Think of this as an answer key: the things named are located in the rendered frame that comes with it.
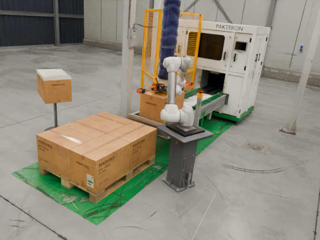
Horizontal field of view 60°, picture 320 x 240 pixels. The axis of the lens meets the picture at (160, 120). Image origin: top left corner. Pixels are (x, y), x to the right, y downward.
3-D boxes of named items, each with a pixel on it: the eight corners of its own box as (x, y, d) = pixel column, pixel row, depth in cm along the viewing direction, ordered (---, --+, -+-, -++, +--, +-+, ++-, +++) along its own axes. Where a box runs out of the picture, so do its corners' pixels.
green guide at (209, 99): (219, 95, 574) (220, 91, 571) (224, 96, 569) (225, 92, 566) (184, 114, 445) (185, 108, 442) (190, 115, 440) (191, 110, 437)
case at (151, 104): (161, 109, 459) (163, 85, 445) (182, 115, 439) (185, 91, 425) (138, 118, 412) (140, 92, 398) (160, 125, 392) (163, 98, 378)
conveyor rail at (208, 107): (222, 103, 575) (224, 94, 568) (224, 103, 573) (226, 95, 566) (165, 137, 389) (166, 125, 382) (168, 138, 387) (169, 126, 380)
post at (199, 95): (191, 152, 444) (199, 92, 408) (195, 153, 440) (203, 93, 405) (189, 153, 438) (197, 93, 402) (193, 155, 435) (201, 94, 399)
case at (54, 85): (72, 101, 437) (71, 76, 423) (45, 104, 416) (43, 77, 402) (62, 91, 484) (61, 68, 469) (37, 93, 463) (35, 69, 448)
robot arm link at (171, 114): (180, 123, 316) (161, 123, 311) (176, 122, 332) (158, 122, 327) (182, 55, 313) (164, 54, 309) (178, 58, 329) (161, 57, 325)
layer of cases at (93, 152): (104, 134, 445) (104, 111, 430) (155, 154, 397) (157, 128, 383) (38, 163, 348) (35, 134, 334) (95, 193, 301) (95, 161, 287)
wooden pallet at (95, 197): (104, 142, 450) (104, 134, 445) (154, 162, 403) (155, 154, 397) (38, 173, 353) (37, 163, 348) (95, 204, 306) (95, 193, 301)
